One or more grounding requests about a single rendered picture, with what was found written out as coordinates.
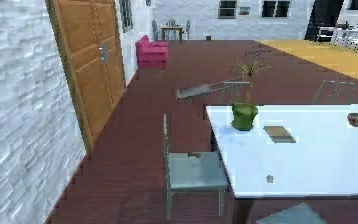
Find white dining table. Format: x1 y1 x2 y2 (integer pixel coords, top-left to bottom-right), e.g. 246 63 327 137
205 103 358 224

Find green potted house plant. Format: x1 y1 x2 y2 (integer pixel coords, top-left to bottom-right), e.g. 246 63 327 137
227 57 271 132

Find pink sofa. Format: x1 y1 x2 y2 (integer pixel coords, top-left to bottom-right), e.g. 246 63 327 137
135 34 169 70

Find small brown wooden table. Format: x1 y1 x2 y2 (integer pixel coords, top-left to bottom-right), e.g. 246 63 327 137
160 25 185 45

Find brown wooden room door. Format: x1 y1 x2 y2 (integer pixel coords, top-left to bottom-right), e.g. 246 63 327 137
45 0 127 155

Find dark framed window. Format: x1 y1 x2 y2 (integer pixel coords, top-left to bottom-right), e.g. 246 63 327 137
261 0 292 19
118 0 134 34
217 0 238 20

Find grey door handle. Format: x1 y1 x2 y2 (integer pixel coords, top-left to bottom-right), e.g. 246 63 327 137
99 42 109 65

